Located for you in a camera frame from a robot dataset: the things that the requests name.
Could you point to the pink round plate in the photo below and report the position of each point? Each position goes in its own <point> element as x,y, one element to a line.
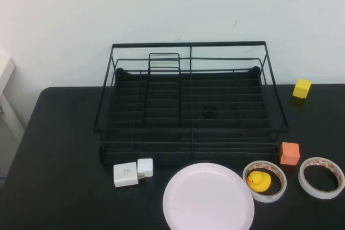
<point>207,200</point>

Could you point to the black plastic drip tray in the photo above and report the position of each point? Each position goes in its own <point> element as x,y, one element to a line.
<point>164,94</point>

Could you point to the small white power adapter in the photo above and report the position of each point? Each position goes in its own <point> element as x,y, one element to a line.
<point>145,166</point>

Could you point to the large white power adapter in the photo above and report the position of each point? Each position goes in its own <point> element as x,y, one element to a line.
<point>125,174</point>

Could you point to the yellow rubber duck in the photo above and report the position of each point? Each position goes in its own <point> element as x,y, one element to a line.
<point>260,182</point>

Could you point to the orange cube block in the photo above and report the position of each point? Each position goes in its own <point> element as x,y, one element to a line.
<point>289,154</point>

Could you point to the yellow cube block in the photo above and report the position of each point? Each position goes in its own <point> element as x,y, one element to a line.
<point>302,88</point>

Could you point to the white double-sided tape roll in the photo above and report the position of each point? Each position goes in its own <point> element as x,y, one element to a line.
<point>320,195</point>
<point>265,199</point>

